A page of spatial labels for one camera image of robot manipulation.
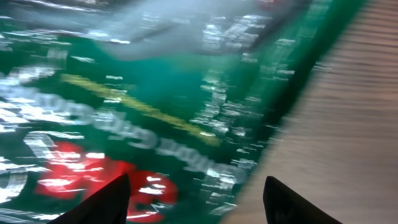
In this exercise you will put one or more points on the green 3M gloves pack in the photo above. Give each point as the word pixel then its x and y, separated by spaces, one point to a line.
pixel 184 96

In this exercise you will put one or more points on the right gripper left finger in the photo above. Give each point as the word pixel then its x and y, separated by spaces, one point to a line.
pixel 106 206

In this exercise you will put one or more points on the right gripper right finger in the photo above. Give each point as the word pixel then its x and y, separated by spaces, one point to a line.
pixel 285 206

